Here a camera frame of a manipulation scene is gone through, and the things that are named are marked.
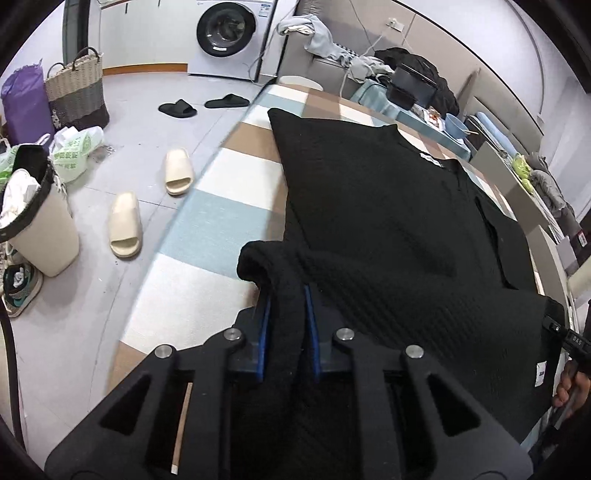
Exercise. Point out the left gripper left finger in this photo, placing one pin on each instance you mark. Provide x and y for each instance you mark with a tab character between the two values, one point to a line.
254	323

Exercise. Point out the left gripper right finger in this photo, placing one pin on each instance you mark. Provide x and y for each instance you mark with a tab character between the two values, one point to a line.
322	320

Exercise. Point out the black knit sweater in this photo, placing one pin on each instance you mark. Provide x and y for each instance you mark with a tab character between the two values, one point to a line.
410	251

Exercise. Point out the light blue clothes pile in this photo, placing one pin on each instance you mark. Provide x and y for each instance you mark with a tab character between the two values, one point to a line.
312	53

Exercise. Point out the person right hand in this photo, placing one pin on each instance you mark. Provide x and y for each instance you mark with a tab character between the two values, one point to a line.
572	381

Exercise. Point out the checkered bed blanket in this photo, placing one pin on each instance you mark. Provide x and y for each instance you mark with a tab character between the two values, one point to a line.
191	288

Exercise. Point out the beige slipper near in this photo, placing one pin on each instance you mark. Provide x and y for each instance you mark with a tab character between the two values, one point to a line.
124	227

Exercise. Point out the beige slipper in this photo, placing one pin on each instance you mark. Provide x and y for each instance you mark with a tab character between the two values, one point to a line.
178	172
124	227

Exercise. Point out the yellow green toy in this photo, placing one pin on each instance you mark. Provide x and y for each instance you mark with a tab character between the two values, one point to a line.
523	171

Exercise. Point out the beige slipper far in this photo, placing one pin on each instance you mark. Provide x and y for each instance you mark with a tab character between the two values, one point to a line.
178	172

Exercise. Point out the teal side table cloth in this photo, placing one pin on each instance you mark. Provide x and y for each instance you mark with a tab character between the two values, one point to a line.
374	96

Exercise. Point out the blue bowl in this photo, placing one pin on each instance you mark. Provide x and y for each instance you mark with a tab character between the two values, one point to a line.
455	128

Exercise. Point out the white round stool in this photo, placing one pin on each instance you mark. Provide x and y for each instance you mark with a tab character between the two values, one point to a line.
300	81

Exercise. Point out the sneaker on floor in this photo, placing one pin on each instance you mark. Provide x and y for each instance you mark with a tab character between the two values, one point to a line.
21	284

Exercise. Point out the black slipper right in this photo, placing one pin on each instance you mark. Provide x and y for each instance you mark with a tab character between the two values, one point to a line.
227	101

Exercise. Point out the black slipper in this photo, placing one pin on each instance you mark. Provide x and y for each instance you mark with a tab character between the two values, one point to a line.
227	101
179	109

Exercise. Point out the black food container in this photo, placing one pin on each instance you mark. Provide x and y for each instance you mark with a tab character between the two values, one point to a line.
408	87

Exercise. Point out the beige trash bin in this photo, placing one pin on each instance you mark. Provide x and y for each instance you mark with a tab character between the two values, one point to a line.
35	214

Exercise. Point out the black jacket pile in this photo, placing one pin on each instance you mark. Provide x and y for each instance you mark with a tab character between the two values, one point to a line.
445	100

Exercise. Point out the black slipper left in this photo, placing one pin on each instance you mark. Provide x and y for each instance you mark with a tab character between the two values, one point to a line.
179	109

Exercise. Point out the green white plastic bag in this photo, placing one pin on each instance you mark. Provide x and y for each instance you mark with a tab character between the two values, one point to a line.
70	149

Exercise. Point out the white washing machine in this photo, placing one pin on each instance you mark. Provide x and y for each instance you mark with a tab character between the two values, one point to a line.
230	37

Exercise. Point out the woven laundry basket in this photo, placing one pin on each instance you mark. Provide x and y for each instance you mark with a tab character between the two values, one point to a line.
75	92

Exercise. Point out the purple bag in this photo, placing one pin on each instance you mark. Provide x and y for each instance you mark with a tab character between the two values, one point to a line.
26	105

